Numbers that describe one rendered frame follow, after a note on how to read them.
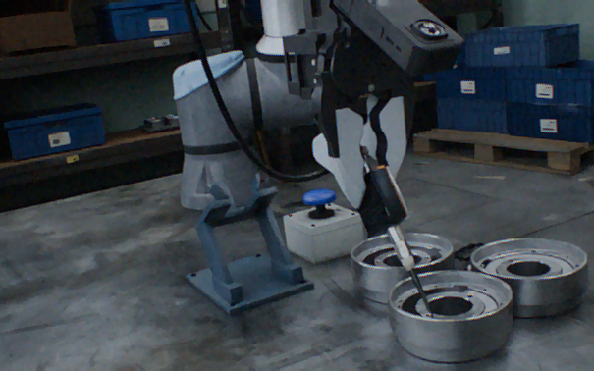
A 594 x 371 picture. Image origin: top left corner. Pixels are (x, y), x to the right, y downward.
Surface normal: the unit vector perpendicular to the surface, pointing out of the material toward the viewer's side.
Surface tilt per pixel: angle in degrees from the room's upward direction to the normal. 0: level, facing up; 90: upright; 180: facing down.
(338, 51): 90
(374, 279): 90
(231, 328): 0
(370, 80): 90
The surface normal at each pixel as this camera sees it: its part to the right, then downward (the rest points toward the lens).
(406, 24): 0.17, -0.73
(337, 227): 0.47, 0.17
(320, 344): -0.11, -0.96
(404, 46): -0.85, 0.22
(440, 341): -0.36, 0.27
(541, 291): -0.11, 0.26
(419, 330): -0.61, 0.26
